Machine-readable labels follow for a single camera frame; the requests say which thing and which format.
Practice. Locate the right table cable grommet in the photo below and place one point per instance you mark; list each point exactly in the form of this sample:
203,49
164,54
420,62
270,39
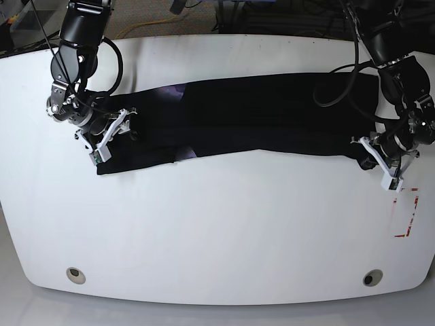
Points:
373,278

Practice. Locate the black printed T-shirt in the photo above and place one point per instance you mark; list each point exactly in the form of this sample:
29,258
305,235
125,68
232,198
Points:
278,113

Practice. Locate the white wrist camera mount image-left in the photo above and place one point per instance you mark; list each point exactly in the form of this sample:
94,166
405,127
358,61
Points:
107,142

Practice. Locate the table cable grommet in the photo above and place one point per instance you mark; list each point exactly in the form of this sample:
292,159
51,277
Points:
76,276
373,278

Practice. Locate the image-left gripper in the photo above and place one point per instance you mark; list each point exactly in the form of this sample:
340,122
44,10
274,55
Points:
87,110

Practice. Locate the left table cable grommet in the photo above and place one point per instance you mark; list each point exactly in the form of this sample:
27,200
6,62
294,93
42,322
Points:
76,276

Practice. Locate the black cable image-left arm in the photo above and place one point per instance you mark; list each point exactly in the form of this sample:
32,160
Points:
107,68

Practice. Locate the red tape rectangle marking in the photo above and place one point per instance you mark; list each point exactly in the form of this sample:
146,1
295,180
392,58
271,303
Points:
404,211

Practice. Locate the white wrist camera mount image-right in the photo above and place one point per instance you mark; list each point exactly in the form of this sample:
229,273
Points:
393,168

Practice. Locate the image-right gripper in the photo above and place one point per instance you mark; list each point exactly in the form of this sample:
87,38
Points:
415,127

